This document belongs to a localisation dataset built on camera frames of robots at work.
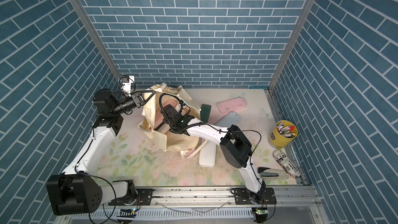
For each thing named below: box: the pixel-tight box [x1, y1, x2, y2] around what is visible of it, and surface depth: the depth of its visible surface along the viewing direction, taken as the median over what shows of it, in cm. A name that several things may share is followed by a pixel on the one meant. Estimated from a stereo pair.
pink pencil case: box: [216, 96, 247, 113], surface depth 111 cm
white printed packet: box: [272, 149, 301, 179], surface depth 84 cm
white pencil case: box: [198, 140, 217, 168], surface depth 86 cm
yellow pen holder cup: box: [269, 119, 298, 148], surface depth 85 cm
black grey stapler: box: [257, 166, 289, 181], surface depth 82 cm
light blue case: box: [215, 111, 243, 129], surface depth 104 cm
